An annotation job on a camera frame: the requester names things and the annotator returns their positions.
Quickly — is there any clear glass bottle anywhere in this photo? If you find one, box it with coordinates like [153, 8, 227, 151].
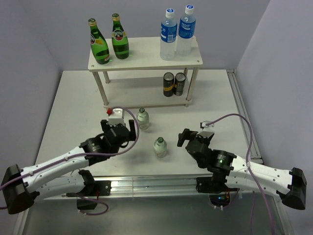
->
[136, 108, 149, 130]
[154, 137, 167, 158]

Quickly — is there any green glass bottle red label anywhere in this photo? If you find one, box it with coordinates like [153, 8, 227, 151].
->
[112, 13, 129, 59]

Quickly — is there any green glass bottle yellow label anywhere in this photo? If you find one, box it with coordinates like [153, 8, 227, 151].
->
[88, 18, 110, 64]

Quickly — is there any blue label water bottle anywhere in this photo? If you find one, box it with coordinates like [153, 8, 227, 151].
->
[176, 4, 196, 56]
[160, 8, 177, 61]

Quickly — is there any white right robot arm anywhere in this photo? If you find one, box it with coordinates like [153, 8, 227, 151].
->
[177, 129, 307, 210]

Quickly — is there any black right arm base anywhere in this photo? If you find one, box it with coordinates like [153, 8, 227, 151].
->
[196, 177, 238, 194]

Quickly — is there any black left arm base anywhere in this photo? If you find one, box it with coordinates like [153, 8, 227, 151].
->
[66, 180, 111, 216]

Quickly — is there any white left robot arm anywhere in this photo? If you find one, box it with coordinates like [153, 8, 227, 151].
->
[0, 119, 139, 214]

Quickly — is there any white two-tier shelf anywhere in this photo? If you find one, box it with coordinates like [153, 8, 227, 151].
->
[88, 37, 203, 108]

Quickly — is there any black can right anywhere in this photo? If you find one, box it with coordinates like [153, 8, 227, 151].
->
[173, 72, 186, 96]

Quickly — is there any black can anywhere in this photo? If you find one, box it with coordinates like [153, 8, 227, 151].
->
[173, 72, 186, 96]
[163, 72, 174, 97]

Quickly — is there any black can left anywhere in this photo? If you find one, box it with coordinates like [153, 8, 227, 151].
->
[163, 72, 174, 97]

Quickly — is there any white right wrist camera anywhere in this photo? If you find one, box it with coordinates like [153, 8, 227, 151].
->
[198, 121, 215, 138]

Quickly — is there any aluminium rail frame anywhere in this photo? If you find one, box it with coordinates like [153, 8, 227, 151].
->
[12, 69, 294, 235]

